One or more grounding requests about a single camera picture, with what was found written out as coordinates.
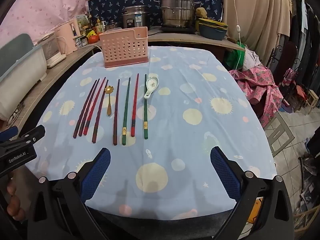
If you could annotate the beige curtain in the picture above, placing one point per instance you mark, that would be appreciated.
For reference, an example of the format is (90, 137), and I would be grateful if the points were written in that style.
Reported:
(257, 17)

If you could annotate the yellow oil bottle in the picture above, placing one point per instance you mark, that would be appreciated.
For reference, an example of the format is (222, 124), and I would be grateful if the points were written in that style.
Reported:
(99, 26)

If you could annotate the small pot with glass lid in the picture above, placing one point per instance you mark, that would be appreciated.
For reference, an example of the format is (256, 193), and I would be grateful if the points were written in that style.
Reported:
(112, 26)

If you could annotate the green white carton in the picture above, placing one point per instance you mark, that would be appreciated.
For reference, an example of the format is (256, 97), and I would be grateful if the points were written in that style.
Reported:
(82, 20)

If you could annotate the small wooden stool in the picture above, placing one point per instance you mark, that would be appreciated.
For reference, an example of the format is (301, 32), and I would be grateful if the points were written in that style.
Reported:
(312, 97)

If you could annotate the white ceramic soup spoon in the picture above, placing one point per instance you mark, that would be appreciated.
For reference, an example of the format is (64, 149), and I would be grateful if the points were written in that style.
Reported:
(152, 83)

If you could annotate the gold flower spoon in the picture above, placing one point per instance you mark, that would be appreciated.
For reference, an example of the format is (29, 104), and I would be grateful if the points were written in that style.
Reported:
(109, 102)

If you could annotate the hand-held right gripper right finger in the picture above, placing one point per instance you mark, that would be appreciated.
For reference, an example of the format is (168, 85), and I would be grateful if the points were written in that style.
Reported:
(225, 172)

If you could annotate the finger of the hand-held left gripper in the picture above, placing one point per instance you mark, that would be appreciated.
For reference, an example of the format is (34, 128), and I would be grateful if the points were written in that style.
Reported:
(31, 133)
(7, 133)

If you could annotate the pink electric kettle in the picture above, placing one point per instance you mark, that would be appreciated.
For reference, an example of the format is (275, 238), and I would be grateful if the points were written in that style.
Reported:
(67, 36)

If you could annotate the green cloth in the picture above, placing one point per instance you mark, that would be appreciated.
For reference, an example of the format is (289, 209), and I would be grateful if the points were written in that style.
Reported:
(233, 58)

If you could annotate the green chopstick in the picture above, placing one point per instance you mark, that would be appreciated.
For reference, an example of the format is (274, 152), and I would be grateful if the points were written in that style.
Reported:
(145, 107)
(126, 112)

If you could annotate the person's left hand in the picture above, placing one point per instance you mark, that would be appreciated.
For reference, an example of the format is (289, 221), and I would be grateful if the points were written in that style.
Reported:
(13, 205)

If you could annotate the steel steamer pot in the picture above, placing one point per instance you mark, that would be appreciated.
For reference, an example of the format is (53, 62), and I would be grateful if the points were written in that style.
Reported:
(177, 10)

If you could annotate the blue spotted tablecloth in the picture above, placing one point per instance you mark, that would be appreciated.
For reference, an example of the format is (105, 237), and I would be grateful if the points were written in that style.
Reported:
(190, 140)

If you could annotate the white clear-domed appliance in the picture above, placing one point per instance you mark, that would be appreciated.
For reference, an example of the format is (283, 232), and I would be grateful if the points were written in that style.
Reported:
(51, 51)

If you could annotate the small white bottle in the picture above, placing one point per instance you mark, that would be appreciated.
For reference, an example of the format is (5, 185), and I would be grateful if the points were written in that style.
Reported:
(82, 41)

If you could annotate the dark sauce bottle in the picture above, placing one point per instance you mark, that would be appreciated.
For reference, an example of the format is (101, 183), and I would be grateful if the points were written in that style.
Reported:
(91, 22)

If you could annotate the steel rice cooker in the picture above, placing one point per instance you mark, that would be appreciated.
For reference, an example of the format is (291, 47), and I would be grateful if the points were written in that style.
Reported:
(135, 17)

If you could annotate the red tomato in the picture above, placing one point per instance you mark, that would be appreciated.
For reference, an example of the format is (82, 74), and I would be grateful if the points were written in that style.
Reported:
(93, 39)

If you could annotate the brown loofah scrubber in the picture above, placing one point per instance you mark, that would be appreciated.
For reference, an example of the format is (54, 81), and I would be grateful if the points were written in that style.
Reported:
(201, 12)

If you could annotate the dark-framed eyeglasses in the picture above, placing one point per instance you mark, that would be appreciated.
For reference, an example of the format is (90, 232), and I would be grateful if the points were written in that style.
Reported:
(15, 116)

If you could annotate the pink floral cloth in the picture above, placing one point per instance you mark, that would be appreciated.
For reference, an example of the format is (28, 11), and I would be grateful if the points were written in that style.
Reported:
(257, 87)

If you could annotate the yellow green bowl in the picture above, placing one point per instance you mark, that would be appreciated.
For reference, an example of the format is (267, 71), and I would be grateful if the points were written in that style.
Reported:
(212, 22)

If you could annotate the black induction cooktop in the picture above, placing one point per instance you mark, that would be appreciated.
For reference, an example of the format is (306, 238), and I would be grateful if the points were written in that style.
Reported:
(162, 30)

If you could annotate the jar with yellow label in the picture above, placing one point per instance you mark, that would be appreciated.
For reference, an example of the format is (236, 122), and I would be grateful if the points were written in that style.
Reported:
(90, 32)

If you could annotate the hanging clothes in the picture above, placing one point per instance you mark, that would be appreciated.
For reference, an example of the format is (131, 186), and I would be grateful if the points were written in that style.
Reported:
(307, 35)

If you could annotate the white bin with grey-blue lid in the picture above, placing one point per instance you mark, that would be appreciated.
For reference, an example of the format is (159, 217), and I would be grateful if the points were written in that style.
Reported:
(18, 80)

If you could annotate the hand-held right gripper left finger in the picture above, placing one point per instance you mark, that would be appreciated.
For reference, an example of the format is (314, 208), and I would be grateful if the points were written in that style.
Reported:
(96, 177)

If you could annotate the pink dotted cloth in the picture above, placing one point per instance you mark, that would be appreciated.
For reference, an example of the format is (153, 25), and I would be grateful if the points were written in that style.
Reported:
(45, 7)

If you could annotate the red chopstick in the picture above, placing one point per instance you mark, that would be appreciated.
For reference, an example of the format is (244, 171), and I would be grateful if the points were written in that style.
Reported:
(135, 105)
(95, 106)

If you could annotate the pink perforated utensil holder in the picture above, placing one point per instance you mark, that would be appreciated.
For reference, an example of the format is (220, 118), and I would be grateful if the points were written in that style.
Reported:
(123, 48)

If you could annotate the dark blue bowl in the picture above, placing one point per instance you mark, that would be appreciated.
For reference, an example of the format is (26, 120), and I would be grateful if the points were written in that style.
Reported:
(212, 33)

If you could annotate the grey stool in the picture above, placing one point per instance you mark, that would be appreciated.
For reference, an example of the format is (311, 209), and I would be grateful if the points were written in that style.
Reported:
(281, 135)

